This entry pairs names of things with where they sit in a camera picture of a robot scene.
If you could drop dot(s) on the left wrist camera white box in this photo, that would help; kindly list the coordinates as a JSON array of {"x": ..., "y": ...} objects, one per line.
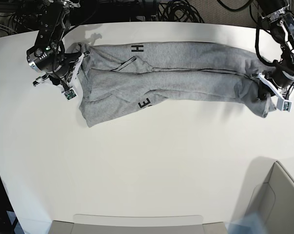
[{"x": 284, "y": 104}]

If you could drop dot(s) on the grey T-shirt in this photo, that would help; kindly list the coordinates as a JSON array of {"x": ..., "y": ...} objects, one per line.
[{"x": 118, "y": 80}]

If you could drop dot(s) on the grey plastic bin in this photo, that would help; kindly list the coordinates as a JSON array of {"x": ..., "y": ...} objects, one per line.
[{"x": 273, "y": 201}]

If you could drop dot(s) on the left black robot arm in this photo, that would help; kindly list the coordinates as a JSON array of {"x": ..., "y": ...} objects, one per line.
[{"x": 279, "y": 21}]

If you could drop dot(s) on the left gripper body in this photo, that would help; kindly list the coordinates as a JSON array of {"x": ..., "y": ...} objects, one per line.
[{"x": 280, "y": 83}]

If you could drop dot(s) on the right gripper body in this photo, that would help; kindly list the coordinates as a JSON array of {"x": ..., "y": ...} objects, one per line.
[{"x": 59, "y": 69}]

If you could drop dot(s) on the grey tray at table edge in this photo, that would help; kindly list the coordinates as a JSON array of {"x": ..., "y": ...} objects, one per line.
[{"x": 98, "y": 224}]

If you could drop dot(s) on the blue cloth at bottom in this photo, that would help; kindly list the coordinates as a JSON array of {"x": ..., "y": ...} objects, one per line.
[{"x": 250, "y": 224}]

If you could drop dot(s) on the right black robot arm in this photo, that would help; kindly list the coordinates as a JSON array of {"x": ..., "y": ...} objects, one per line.
[{"x": 55, "y": 24}]

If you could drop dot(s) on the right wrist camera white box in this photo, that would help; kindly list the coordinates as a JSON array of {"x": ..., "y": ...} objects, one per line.
[{"x": 70, "y": 94}]

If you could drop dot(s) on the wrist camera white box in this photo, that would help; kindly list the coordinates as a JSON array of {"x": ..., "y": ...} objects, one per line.
[
  {"x": 70, "y": 94},
  {"x": 284, "y": 104}
]

